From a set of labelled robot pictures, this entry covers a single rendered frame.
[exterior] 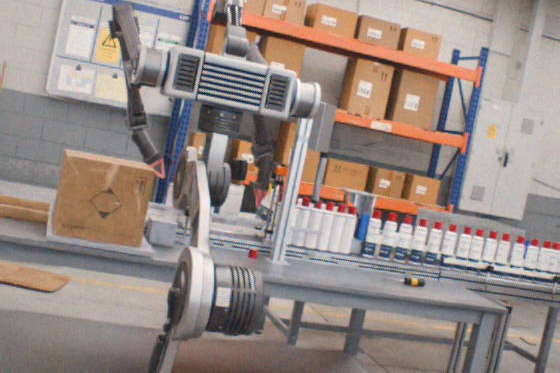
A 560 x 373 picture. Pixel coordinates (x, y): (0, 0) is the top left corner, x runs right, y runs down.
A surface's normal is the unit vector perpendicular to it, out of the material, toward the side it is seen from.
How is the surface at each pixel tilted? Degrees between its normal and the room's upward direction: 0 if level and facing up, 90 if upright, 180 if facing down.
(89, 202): 90
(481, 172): 90
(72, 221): 90
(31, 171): 90
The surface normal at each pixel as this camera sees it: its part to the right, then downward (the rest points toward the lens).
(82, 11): 0.29, 0.11
